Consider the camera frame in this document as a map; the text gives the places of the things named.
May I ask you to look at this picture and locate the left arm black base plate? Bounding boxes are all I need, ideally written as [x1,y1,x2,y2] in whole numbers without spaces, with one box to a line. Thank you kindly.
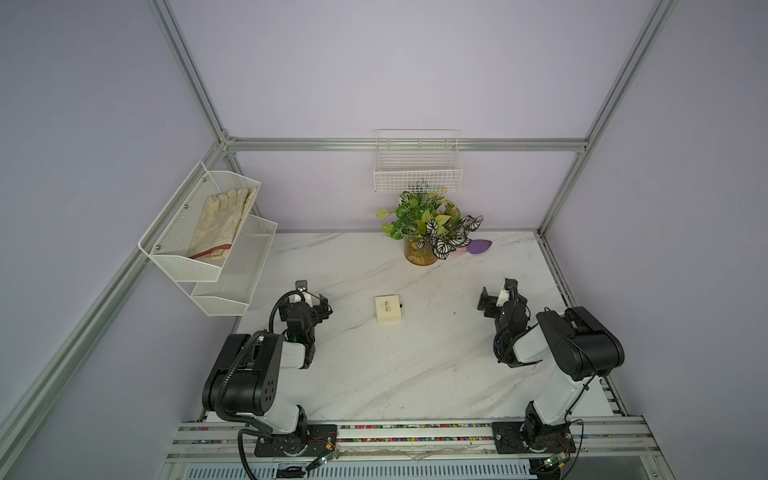
[252,424,338,458]

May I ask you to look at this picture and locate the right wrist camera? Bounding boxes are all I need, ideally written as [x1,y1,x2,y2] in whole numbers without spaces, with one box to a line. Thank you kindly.
[503,278,518,300]

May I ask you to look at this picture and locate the white wire wall basket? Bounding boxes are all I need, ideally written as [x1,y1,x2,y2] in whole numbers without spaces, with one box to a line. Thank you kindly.
[373,129,463,194]

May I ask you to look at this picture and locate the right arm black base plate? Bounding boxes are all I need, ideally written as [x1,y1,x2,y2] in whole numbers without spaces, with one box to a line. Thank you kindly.
[491,421,576,455]

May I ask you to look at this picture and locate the potted green plant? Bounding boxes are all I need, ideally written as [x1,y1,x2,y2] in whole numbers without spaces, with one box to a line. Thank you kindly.
[376,191,484,266]

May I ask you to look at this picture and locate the aluminium front rail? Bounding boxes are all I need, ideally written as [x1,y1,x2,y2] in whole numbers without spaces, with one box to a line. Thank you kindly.
[164,415,661,465]

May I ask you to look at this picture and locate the purple egg-shaped sponge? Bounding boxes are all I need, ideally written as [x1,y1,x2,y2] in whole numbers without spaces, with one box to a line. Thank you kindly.
[466,239,493,255]

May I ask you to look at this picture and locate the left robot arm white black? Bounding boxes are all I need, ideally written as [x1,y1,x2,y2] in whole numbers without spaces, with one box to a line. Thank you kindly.
[202,280,333,437]

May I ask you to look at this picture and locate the cream work gloves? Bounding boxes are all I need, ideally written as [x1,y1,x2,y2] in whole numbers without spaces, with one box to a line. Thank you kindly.
[187,188,258,263]

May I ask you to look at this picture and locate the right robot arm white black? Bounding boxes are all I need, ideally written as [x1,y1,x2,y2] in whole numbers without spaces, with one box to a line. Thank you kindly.
[477,279,625,448]

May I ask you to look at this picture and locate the white mesh two-tier shelf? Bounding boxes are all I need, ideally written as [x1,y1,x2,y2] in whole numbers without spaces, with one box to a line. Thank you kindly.
[138,163,277,317]

